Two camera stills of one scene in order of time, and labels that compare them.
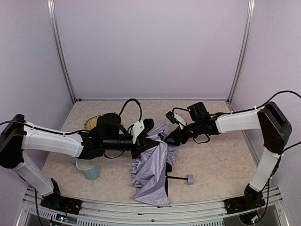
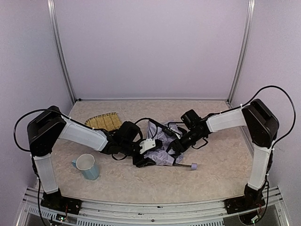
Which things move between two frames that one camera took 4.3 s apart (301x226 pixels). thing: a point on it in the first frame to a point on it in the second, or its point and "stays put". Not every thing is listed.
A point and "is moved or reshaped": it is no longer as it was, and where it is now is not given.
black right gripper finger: [171, 135] to [172, 143]
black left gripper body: [138, 146] to [140, 159]
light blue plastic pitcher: [89, 167] stays put
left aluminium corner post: [51, 6] stays put
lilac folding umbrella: [149, 173] is moved or reshaped
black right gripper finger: [172, 142] to [175, 156]
